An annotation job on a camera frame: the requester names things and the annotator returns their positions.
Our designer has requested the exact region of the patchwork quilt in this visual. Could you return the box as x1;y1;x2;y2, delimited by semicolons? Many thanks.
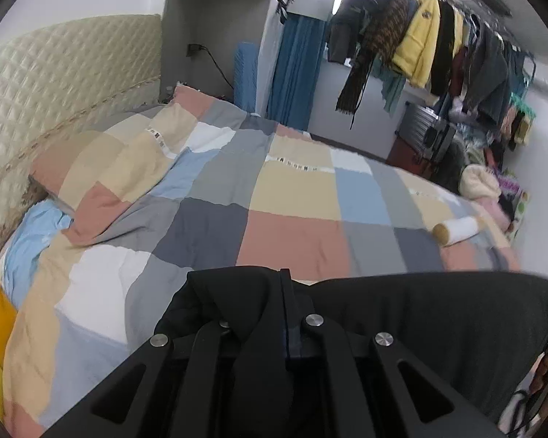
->
2;84;522;438

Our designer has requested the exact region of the dark denim jacket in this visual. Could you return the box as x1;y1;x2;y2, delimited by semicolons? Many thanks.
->
502;41;531;97

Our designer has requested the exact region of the yellow hoodie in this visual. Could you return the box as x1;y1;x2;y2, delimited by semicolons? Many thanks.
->
390;0;441;88

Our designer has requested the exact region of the blue curtain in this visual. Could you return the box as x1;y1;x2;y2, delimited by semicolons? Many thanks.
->
266;13;327;133

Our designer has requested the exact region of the black charger cable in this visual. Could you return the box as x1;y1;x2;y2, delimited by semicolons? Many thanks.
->
200;46;235;101

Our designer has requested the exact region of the cream quilted headboard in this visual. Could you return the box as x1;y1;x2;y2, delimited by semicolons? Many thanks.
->
0;14;163;261

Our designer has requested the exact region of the purple cloth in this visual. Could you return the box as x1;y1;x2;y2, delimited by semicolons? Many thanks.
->
498;171;524;198

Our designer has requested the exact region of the maroon garment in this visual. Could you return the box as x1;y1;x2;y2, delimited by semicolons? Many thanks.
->
450;48;469;96

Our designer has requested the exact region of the brown houndstooth scarf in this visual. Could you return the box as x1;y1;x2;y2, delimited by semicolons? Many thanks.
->
335;0;409;117

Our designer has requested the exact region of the black puffer jacket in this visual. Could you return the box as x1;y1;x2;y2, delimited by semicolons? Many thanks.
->
153;267;548;438

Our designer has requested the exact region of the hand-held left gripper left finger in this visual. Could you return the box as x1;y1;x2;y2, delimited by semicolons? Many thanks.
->
41;318;240;438

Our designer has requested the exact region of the cream plush coat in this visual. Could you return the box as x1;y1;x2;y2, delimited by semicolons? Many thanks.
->
459;164;502;200

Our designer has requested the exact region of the black hanging jacket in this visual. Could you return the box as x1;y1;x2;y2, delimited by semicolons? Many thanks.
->
431;0;457;96

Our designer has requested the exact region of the blue folded board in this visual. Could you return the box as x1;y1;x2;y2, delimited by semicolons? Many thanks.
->
233;42;260;115

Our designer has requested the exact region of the dark red cabinet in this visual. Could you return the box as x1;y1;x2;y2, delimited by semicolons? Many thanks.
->
386;134;427;176

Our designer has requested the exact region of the white cloth roll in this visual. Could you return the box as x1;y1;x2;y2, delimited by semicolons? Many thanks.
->
431;216;483;248

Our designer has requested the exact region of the pile of mixed clothes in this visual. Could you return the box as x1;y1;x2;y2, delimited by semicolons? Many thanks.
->
448;96;503;147

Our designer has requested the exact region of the pale yellow garment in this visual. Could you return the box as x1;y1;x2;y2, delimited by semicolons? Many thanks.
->
452;9;465;55

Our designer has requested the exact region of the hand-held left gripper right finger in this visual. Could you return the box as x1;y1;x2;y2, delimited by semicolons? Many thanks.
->
278;268;507;438

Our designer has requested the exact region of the grey wardrobe cabinet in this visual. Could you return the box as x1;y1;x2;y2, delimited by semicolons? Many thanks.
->
162;0;300;107

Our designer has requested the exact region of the black hanging coat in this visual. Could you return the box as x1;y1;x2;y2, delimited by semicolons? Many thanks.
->
326;0;370;65

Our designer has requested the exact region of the light teal garment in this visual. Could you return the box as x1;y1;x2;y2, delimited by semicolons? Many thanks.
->
378;70;407;116

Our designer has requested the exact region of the light blue sheet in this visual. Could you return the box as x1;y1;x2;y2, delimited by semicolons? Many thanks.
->
0;198;74;303

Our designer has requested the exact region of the pink plush garment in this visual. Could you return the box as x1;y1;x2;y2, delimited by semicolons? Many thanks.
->
477;196;513;230

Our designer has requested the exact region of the green clip hanger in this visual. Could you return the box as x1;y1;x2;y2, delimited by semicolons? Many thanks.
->
509;93;538;118

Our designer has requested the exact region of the grey suitcase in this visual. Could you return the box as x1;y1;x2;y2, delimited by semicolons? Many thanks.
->
402;103;457;165

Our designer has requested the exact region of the yellow small hanging garment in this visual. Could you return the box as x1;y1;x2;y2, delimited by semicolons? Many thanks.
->
511;112;533;145

